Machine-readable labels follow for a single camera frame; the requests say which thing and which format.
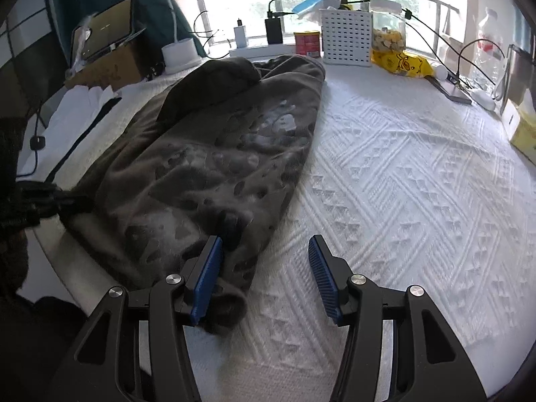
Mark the white perforated plastic basket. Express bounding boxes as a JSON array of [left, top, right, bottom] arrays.
[[320, 7, 374, 68]]

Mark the white desk lamp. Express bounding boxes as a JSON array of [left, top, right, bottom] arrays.
[[124, 0, 204, 74]]

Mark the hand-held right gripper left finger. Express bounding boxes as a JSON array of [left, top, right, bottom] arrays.
[[46, 235, 224, 402]]

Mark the red tin can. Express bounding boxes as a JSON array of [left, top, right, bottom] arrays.
[[294, 30, 322, 57]]

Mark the white computer mouse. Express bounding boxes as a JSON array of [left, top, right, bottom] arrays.
[[469, 88, 497, 112]]

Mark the yellow floral tissue box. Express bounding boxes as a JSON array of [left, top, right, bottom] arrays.
[[500, 92, 536, 164]]

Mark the black charger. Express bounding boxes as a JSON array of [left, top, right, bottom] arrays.
[[265, 17, 284, 45]]

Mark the yellow duck print bag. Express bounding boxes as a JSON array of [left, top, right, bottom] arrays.
[[372, 48, 436, 79]]

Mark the white cloth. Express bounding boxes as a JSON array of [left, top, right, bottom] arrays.
[[17, 85, 141, 189]]

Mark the stainless steel kettle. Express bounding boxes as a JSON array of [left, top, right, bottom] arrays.
[[500, 44, 536, 110]]

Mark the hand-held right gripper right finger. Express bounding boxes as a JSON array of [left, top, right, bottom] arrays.
[[308, 235, 488, 402]]

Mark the grey spotted fleece garment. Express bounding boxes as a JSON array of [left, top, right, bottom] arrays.
[[63, 54, 327, 336]]

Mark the clear snack jar white lid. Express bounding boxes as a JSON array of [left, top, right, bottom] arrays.
[[371, 0, 408, 55]]

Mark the white power strip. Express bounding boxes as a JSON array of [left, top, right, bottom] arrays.
[[228, 44, 298, 58]]

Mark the cardboard box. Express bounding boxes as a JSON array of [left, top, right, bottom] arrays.
[[65, 40, 153, 88]]

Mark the tablet with dark screen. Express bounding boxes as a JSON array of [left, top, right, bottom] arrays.
[[71, 0, 145, 60]]

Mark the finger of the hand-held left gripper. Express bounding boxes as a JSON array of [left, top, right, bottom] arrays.
[[42, 203, 95, 223], [42, 188, 84, 207]]

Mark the clear water bottle red label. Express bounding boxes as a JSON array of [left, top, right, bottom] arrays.
[[471, 7, 505, 88]]

